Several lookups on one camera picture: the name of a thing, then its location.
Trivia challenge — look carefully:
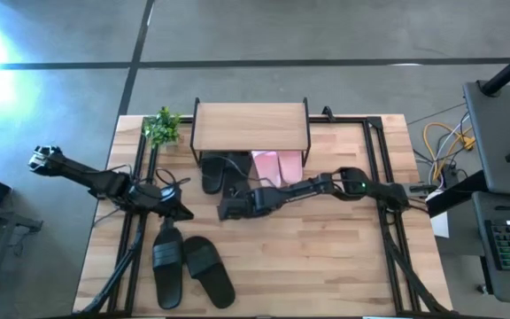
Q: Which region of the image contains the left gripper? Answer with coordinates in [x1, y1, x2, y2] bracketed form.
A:
[146, 184, 195, 232]

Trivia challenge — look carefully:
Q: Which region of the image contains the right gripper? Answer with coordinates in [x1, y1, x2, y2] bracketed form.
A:
[218, 186, 285, 222]

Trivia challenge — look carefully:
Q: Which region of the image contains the black foam slide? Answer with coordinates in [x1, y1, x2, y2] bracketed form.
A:
[182, 235, 236, 310]
[151, 216, 185, 310]
[221, 152, 254, 200]
[200, 152, 228, 195]

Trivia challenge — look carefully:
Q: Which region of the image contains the pink foam slide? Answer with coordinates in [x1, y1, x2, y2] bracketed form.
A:
[278, 150, 304, 185]
[251, 150, 282, 188]

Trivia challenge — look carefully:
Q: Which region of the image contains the green plant in white pot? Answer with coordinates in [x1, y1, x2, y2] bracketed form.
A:
[142, 105, 183, 150]

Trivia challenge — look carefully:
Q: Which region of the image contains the white box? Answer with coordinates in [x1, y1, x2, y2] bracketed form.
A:
[427, 190, 451, 238]

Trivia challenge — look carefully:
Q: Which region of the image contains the black desk bar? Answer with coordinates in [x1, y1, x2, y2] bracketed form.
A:
[425, 170, 477, 218]

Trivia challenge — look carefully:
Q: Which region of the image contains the grey desk surface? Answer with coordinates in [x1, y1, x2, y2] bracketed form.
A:
[471, 192, 510, 307]
[462, 79, 510, 196]

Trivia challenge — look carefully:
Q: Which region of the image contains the black pole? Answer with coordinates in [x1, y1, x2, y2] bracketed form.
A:
[478, 42, 510, 97]

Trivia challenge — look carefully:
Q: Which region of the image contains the wooden shelf with black frame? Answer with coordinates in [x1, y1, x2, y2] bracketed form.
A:
[189, 97, 313, 167]

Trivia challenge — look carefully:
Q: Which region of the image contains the yellow cable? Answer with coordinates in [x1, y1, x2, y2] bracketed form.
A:
[422, 122, 475, 178]

